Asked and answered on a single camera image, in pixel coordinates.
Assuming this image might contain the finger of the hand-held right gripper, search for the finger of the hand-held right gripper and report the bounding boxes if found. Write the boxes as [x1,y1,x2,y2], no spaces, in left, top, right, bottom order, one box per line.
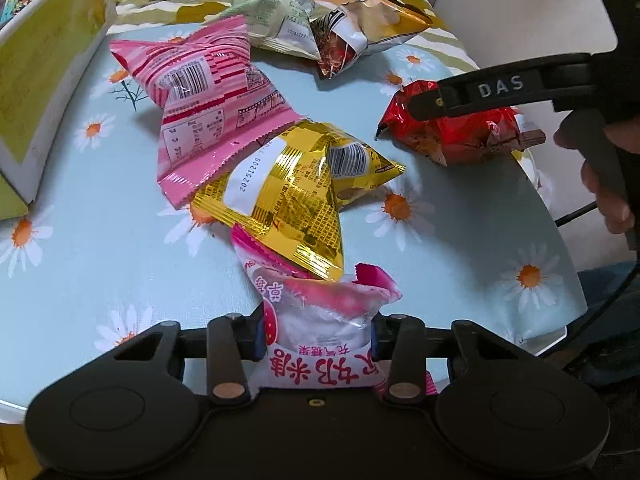
[406,51,618,122]

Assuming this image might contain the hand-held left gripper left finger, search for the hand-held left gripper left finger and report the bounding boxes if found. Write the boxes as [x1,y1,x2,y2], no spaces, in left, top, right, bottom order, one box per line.
[114,312,266,407]

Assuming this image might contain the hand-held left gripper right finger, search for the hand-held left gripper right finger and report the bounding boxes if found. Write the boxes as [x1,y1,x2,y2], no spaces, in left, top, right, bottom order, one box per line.
[371,312,508,407]

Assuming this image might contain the red snack packet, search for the red snack packet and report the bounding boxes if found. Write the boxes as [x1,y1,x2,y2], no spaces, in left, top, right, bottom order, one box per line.
[375,79,547,167]

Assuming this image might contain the pink and white candy packet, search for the pink and white candy packet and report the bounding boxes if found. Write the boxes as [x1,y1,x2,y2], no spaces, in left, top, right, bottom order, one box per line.
[229,224,432,392]

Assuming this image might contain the yellow-green cardboard box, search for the yellow-green cardboard box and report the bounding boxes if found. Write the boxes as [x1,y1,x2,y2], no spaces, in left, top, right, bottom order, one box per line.
[0,0,118,221]

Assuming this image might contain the person's right hand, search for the person's right hand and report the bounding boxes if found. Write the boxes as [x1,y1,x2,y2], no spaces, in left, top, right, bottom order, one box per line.
[553,110,640,235]

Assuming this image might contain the white and gold chips packet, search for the white and gold chips packet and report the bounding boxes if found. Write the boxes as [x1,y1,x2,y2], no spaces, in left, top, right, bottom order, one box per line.
[309,0,434,80]

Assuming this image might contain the gold foil snack packet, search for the gold foil snack packet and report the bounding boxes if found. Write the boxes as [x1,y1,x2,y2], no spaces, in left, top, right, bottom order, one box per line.
[191,120,407,282]

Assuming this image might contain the daisy print bed table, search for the daisy print bed table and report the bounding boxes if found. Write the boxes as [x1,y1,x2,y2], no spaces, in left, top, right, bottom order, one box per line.
[0,10,590,407]

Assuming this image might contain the pale green snack packet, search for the pale green snack packet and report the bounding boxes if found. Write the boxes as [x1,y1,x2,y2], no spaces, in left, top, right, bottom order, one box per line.
[215,0,322,62]

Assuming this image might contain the blue denim cloth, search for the blue denim cloth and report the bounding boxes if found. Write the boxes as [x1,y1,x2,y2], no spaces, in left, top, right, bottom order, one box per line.
[577,260,640,401]

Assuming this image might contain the pink striped snack packet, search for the pink striped snack packet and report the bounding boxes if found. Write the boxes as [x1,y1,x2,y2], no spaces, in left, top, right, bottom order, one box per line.
[109,15,297,211]

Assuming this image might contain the striped floral blanket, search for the striped floral blanket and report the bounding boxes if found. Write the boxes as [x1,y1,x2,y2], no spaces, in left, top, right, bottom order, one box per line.
[112,0,481,77]

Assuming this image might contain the black cable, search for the black cable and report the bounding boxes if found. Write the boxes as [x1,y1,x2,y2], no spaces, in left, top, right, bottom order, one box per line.
[552,200,598,228]

